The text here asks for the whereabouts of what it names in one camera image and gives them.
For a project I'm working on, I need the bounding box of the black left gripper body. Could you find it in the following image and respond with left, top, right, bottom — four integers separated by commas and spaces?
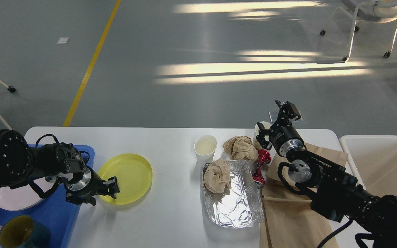
64, 166, 103, 197

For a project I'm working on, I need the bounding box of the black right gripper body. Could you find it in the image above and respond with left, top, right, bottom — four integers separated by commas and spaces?
269, 125, 304, 157

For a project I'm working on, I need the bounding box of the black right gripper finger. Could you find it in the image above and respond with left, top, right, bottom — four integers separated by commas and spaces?
256, 123, 271, 150
275, 100, 302, 127

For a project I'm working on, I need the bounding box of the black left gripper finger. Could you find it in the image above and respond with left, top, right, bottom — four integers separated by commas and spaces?
65, 193, 96, 206
98, 176, 120, 199

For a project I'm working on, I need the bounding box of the yellow round plate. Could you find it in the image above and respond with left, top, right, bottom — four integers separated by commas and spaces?
98, 153, 153, 205

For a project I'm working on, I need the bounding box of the dark green mug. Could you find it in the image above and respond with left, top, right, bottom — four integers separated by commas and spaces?
0, 215, 51, 248

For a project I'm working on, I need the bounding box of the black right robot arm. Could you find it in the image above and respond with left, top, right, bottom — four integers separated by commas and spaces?
256, 100, 397, 248

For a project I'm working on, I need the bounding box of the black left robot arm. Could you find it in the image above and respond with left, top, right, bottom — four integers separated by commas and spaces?
0, 129, 120, 206

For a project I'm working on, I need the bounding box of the white paper cup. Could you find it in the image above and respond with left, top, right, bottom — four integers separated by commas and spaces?
194, 135, 217, 167
253, 121, 272, 149

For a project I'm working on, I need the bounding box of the crumpled brown paper ball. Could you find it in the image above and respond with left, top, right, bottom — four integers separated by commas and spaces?
222, 136, 259, 162

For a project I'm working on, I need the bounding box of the crumpled brown paper in tray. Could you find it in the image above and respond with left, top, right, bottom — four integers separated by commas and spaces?
203, 158, 232, 193

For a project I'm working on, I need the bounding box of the white round plate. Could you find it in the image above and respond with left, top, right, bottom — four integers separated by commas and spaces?
0, 185, 44, 211

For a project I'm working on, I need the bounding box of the aluminium foil tray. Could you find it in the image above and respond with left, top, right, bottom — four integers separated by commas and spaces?
202, 160, 264, 229

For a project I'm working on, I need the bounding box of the brown paper bag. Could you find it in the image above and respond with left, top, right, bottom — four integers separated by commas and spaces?
260, 154, 333, 248

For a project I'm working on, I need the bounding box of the white plastic bin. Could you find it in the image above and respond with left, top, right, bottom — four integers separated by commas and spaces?
339, 135, 397, 197

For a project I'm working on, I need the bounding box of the white chair on casters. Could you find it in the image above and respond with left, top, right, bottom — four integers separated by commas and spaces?
320, 0, 397, 63

